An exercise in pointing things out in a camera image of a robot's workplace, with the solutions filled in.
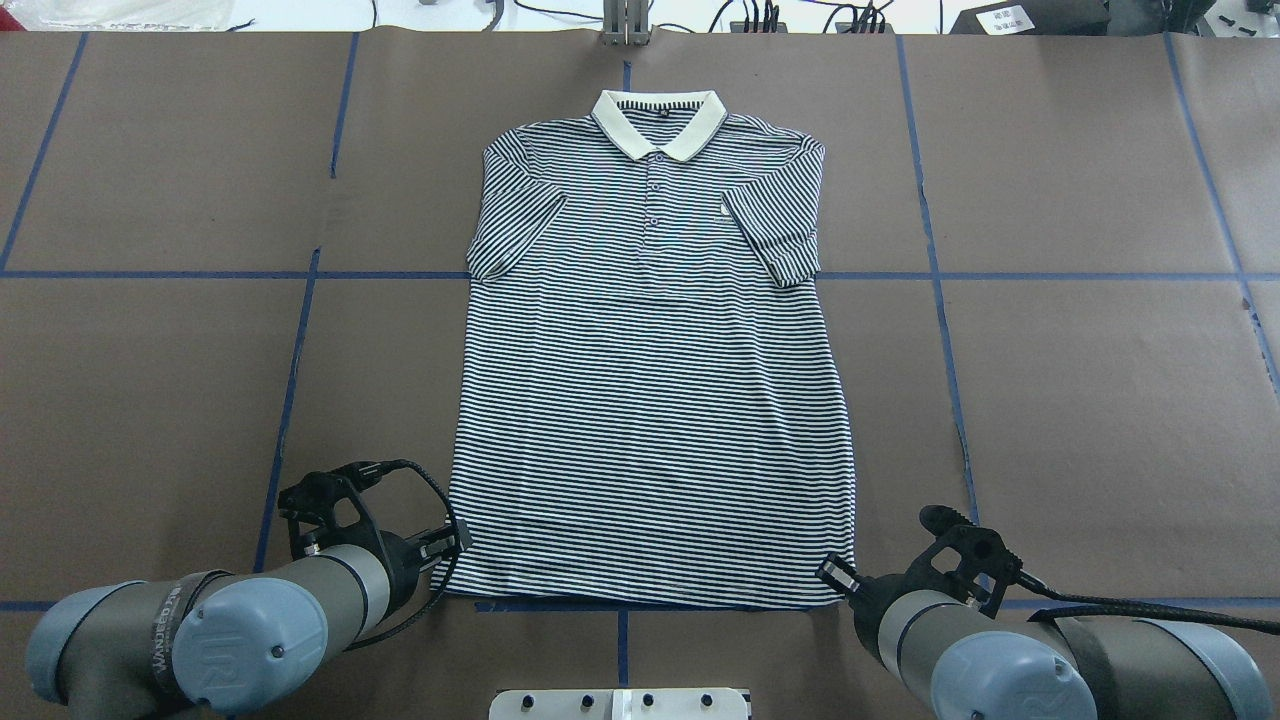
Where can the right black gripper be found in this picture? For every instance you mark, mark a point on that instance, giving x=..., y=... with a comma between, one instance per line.
x=866, y=596

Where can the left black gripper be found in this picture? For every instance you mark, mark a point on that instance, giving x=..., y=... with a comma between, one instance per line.
x=407, y=556

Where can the navy white striped polo shirt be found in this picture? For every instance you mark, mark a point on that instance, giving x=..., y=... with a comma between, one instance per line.
x=650, y=410

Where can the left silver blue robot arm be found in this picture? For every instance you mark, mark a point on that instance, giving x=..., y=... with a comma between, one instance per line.
x=230, y=643

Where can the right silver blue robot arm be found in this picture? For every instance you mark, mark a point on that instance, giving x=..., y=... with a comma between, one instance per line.
x=1067, y=664

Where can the black box with label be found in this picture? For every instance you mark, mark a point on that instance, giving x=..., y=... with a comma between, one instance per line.
x=1052, y=18

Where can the clear plastic bag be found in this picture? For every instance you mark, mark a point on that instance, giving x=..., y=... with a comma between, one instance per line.
x=122, y=16

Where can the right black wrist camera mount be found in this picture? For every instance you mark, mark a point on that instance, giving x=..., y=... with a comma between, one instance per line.
x=969, y=564

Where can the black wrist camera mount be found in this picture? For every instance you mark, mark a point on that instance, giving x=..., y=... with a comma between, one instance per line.
x=326, y=509
x=969, y=564

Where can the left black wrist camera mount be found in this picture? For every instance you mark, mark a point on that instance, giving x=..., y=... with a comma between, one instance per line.
x=326, y=509

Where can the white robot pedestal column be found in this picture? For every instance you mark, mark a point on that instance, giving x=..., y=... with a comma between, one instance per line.
x=622, y=703

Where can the aluminium frame post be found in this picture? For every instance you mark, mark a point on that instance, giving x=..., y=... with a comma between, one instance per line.
x=626, y=23

